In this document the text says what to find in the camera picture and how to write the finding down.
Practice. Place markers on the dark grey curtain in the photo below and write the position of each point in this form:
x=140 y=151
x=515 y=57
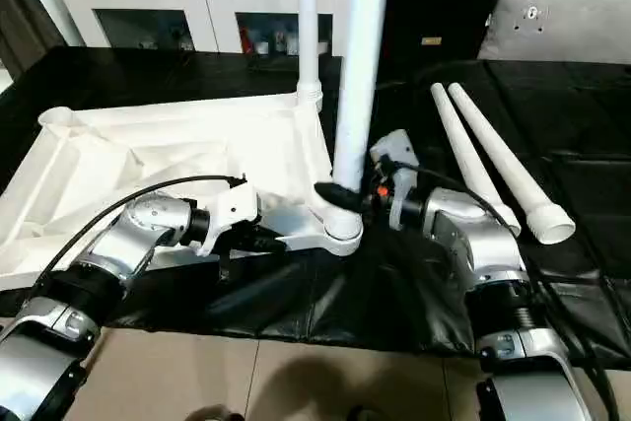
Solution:
x=20 y=7

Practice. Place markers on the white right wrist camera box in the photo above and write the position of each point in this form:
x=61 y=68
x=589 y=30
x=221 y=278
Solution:
x=394 y=150

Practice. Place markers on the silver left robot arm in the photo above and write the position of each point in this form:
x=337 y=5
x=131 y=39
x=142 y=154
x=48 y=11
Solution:
x=108 y=253

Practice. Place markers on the small yellow label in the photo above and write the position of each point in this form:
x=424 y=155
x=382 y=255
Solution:
x=432 y=41

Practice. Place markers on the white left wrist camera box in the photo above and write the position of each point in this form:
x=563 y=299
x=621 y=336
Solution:
x=232 y=206

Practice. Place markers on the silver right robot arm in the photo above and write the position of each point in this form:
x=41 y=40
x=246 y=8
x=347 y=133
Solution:
x=483 y=244

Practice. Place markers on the white plastic table top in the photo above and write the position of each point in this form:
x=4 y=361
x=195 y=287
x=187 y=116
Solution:
x=148 y=155

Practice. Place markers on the grey cushion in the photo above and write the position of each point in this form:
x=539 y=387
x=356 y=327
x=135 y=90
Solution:
x=562 y=22

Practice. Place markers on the black work mat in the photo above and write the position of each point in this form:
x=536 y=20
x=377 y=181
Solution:
x=296 y=303

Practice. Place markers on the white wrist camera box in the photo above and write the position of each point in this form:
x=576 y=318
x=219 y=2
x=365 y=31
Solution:
x=232 y=206
x=394 y=150

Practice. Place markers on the white mug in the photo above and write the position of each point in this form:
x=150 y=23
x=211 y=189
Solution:
x=323 y=47

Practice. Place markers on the white plastic table leg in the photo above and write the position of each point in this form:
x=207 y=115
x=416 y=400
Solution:
x=463 y=150
x=308 y=27
x=513 y=170
x=360 y=76

